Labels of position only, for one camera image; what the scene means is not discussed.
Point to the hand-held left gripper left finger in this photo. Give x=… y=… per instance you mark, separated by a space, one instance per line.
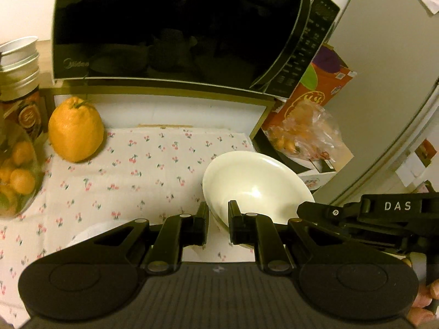
x=202 y=224

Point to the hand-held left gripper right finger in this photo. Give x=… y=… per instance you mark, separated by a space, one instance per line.
x=235 y=224

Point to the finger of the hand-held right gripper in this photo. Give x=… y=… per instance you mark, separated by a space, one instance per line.
x=322 y=212

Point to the cream bowl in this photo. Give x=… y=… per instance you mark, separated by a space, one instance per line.
x=253 y=181

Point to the white plate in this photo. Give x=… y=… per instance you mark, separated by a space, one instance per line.
x=92 y=234

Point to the person's right hand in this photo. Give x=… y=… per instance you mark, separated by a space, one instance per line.
x=423 y=303

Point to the dark cardboard box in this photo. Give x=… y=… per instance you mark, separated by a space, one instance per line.
x=308 y=174

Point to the cherry print tablecloth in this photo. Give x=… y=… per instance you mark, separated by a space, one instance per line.
x=144 y=178

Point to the plastic bag of oranges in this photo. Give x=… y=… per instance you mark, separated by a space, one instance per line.
x=308 y=133

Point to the refrigerator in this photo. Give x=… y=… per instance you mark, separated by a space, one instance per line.
x=384 y=92

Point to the red cardboard box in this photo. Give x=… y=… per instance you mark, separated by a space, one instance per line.
x=319 y=89

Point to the large orange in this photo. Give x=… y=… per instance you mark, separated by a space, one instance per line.
x=77 y=130

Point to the glass jar of kumquats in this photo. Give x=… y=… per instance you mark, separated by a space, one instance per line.
x=17 y=174

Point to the black microwave oven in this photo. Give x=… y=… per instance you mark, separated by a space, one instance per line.
x=178 y=27

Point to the red label jar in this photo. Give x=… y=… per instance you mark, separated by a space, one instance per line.
x=27 y=116

